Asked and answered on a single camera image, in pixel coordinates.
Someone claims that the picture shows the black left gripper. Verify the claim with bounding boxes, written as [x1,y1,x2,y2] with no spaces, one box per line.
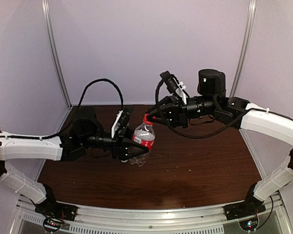
[81,125,150,161]

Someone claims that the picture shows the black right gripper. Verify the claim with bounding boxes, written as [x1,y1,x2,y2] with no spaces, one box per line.
[145,94,217,129]

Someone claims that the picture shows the red label soda bottle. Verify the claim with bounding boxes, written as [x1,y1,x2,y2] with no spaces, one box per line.
[129,114,155,167]

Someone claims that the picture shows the red soda bottle cap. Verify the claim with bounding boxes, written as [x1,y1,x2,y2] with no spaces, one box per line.
[143,114,156,125]

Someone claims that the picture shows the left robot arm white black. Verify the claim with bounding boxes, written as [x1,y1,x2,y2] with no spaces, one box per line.
[0,107,152,216]

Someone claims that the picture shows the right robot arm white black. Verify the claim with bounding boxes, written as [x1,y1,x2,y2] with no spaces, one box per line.
[146,69,293,215]

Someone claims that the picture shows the left round circuit board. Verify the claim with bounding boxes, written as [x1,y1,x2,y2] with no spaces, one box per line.
[42,217,65,233]

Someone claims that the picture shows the round circuit board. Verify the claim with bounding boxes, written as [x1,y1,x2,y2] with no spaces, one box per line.
[238,216,259,233]
[42,217,65,233]

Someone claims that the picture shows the right round circuit board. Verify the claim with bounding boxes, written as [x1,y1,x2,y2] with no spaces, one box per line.
[238,216,259,233]

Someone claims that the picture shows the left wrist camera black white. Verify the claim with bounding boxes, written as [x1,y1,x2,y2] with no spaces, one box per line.
[111,107,133,138]

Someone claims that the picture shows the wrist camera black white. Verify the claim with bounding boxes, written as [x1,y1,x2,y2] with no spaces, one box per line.
[111,107,133,138]
[160,71,189,105]

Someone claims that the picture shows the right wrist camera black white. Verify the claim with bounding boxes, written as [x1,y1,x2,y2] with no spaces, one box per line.
[160,71,189,105]

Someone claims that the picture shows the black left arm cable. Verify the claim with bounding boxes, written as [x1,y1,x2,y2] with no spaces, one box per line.
[39,78,125,139]

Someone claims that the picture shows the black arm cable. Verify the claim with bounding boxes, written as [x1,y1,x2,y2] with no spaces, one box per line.
[39,78,125,139]
[154,80,247,139]

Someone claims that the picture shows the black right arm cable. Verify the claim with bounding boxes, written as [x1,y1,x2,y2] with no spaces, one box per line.
[154,80,247,139]

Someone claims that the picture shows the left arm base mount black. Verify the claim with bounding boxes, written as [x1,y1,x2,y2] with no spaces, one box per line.
[33,201,78,221]

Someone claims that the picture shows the aluminium front rail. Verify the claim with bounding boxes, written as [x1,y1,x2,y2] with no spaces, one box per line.
[7,193,293,234]

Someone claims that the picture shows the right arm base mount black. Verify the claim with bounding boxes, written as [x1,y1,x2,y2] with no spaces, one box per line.
[224,201,266,221]

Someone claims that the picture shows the right aluminium frame post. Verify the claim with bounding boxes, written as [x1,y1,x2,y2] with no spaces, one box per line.
[230,0,256,97]

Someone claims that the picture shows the aluminium frame post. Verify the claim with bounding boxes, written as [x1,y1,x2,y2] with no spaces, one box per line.
[41,0,72,108]
[230,0,256,97]

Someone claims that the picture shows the left aluminium frame post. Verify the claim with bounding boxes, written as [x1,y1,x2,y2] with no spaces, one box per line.
[41,0,72,108]

